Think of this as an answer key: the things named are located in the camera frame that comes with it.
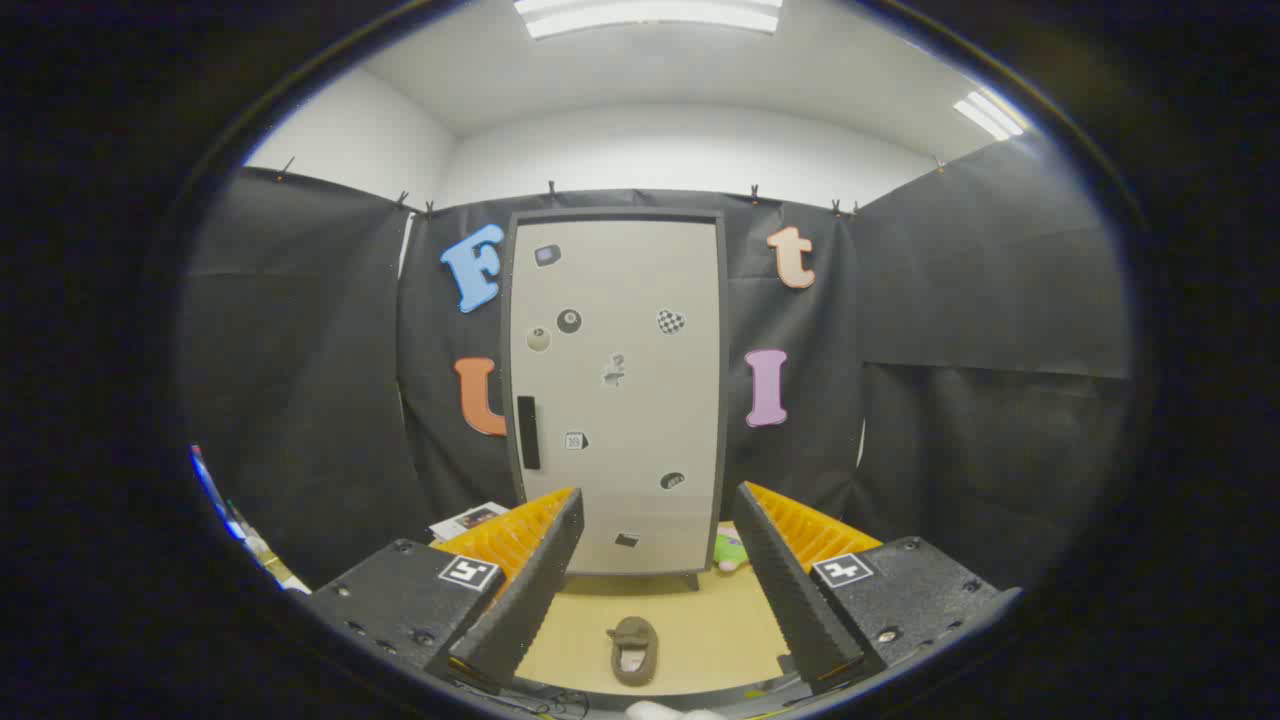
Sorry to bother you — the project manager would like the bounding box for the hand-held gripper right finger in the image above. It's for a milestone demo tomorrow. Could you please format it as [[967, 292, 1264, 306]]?
[[733, 481, 1023, 696]]

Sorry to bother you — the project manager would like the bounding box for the brown fuzzy shoe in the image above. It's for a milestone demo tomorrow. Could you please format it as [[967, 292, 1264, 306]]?
[[606, 616, 660, 688]]

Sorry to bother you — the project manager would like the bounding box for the black door handle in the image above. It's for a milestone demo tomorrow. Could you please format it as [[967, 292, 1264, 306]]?
[[516, 396, 542, 471]]

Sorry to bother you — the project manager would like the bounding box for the white printed box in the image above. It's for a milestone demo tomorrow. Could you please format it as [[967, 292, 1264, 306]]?
[[429, 501, 511, 543]]

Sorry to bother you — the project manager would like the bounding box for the black backdrop cloth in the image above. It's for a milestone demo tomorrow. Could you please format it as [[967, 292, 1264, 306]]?
[[178, 165, 1136, 601]]

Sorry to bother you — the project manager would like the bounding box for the long ceiling light panel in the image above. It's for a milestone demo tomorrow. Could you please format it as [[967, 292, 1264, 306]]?
[[514, 0, 783, 41]]

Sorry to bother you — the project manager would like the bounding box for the small ceiling light panel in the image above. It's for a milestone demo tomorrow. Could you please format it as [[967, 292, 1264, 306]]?
[[952, 88, 1027, 143]]

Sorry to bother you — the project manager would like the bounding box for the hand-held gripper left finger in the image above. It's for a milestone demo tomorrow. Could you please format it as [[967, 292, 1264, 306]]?
[[300, 487, 586, 696]]

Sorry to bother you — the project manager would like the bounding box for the grey shoe cabinet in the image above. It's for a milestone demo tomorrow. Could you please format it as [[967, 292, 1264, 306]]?
[[500, 208, 729, 591]]

